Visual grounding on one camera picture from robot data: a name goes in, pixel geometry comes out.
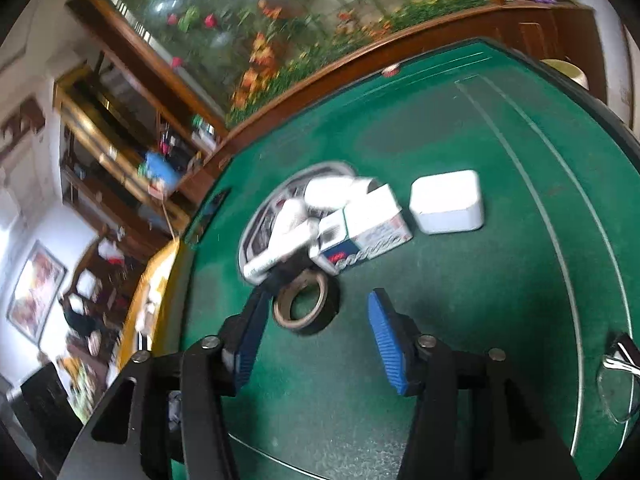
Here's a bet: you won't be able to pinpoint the black phone on table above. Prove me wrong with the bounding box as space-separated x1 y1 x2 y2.
183 188 231 246

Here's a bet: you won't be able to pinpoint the eyeglasses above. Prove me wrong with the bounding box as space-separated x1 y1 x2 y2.
597 333 639 425

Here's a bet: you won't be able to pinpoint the blue thermos jug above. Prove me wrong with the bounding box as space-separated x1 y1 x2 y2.
144 151 181 194

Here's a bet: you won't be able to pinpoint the white blue carton box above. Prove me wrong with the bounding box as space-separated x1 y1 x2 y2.
308 184 412 275

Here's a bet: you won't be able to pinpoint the white rounded plastic case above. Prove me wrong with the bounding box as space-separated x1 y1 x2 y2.
409 170 484 235

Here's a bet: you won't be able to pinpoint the wooden cabinet ledge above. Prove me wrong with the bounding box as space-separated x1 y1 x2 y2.
175 1 608 205

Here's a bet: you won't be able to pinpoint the white bottle with cap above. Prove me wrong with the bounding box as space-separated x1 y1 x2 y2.
304 176 381 211

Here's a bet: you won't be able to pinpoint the framed wall painting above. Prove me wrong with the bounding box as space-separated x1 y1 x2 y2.
6 240 67 346

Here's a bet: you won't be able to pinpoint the flower mural glass panel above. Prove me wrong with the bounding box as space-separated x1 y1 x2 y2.
110 0 487 125

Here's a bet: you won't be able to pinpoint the red white small cup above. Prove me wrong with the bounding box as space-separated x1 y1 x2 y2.
381 64 400 78

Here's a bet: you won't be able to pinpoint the white pill bottle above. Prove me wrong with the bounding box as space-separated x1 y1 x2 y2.
242 198 319 285

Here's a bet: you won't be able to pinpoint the round table centre console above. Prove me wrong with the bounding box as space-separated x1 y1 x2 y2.
238 160 357 281

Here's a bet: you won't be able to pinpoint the yellow storage box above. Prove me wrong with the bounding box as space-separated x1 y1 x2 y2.
115 238 180 370

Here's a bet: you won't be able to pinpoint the wooden chair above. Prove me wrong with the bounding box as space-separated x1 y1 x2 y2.
60 224 143 338

